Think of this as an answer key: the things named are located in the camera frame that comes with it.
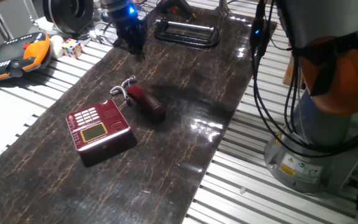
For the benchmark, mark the small round blue tin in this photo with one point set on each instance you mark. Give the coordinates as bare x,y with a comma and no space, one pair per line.
105,17

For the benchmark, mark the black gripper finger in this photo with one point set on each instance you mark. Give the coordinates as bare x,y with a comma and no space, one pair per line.
141,49
131,49

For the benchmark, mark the dark red telephone base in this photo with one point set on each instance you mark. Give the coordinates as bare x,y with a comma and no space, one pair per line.
95,132

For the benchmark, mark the black glue gun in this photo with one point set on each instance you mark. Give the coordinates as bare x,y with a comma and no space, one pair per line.
179,4

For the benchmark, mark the white round object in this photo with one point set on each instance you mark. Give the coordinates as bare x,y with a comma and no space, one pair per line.
56,45

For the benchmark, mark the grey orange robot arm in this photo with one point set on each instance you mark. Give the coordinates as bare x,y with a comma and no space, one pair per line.
315,118

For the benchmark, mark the black filament spool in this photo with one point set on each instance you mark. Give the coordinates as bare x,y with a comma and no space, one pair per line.
57,15

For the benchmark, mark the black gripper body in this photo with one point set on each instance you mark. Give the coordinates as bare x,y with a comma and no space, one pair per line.
129,28

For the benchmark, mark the black metal clamp frame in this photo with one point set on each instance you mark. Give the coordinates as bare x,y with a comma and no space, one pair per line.
215,39

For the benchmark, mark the dark red telephone handset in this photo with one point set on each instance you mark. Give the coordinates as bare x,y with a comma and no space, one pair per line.
148,102

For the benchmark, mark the orange black teach pendant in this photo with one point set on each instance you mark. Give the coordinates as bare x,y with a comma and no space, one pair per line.
11,59

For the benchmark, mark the Rubik's cube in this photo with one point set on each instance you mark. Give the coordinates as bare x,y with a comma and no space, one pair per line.
72,48

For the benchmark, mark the dark marble pattern mat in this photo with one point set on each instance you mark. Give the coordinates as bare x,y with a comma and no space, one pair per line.
182,109

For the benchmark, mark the white paper sheet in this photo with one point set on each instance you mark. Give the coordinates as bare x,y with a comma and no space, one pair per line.
2,124

